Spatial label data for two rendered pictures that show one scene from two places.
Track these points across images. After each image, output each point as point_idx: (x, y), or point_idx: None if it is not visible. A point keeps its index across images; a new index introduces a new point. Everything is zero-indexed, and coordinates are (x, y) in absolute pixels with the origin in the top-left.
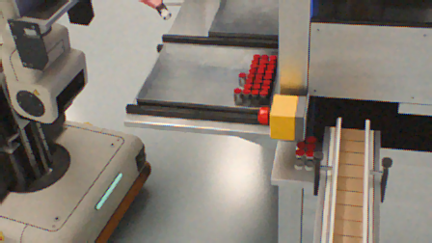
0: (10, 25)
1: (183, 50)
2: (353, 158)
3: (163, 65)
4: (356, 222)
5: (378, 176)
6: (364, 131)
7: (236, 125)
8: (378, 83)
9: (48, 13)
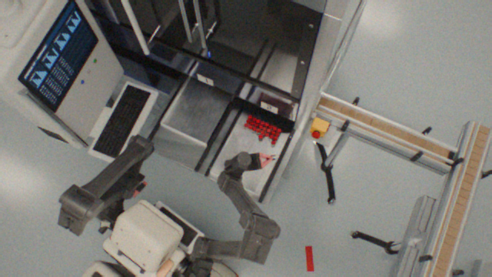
0: (189, 258)
1: (216, 161)
2: (337, 109)
3: None
4: (371, 121)
5: (350, 104)
6: (321, 98)
7: (288, 150)
8: (326, 82)
9: (189, 231)
